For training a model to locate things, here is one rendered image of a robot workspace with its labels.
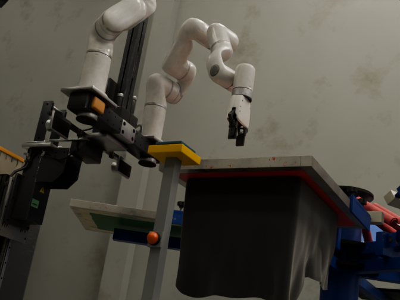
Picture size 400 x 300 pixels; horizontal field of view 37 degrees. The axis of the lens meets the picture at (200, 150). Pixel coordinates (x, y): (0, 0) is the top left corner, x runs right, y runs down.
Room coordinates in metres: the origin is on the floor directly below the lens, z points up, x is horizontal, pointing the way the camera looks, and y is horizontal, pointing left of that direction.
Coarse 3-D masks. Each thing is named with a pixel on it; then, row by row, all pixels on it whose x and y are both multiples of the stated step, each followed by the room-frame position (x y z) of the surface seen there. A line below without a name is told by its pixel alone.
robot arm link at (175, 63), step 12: (192, 24) 2.11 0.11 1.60; (204, 24) 2.13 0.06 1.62; (180, 36) 2.18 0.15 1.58; (192, 36) 2.15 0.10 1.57; (204, 36) 2.15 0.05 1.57; (180, 48) 2.21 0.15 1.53; (192, 48) 2.23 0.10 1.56; (168, 60) 2.24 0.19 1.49; (180, 60) 2.23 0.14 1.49; (168, 72) 2.27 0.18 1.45; (180, 72) 2.27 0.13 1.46; (192, 72) 2.30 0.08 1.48; (180, 84) 2.34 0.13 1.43; (180, 96) 2.35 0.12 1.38
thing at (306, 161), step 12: (288, 156) 1.83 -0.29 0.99; (300, 156) 1.81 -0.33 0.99; (312, 156) 1.79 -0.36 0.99; (180, 168) 2.04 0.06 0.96; (192, 168) 2.01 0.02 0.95; (204, 168) 1.99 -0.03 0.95; (216, 168) 1.96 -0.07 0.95; (228, 168) 1.94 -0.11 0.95; (240, 168) 1.92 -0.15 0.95; (252, 168) 1.90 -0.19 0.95; (264, 168) 1.88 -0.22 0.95; (276, 168) 1.87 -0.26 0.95; (288, 168) 1.85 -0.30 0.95; (300, 168) 1.83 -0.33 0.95; (312, 168) 1.81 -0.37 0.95; (180, 180) 2.17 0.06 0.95; (324, 180) 1.92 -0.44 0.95; (336, 192) 2.04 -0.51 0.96; (336, 204) 2.17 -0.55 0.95; (348, 204) 2.19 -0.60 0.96; (348, 216) 2.31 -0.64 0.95; (348, 228) 2.51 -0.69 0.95; (360, 228) 2.47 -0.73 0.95
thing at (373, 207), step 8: (368, 208) 2.91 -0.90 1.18; (376, 208) 2.88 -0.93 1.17; (384, 208) 3.00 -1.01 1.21; (384, 216) 2.82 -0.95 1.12; (392, 216) 2.80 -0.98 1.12; (384, 224) 3.22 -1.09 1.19; (392, 224) 2.80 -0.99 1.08; (368, 232) 3.36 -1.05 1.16; (392, 232) 3.22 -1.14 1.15; (368, 240) 3.41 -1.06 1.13
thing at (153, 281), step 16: (176, 144) 1.77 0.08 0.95; (160, 160) 1.88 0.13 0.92; (176, 160) 1.83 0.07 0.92; (192, 160) 1.83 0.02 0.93; (176, 176) 1.84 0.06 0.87; (160, 192) 1.84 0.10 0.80; (176, 192) 1.85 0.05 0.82; (160, 208) 1.84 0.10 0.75; (160, 224) 1.83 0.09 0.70; (160, 240) 1.81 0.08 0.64; (160, 256) 1.83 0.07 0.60; (160, 272) 1.84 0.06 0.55; (144, 288) 1.84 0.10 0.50; (160, 288) 1.85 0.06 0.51
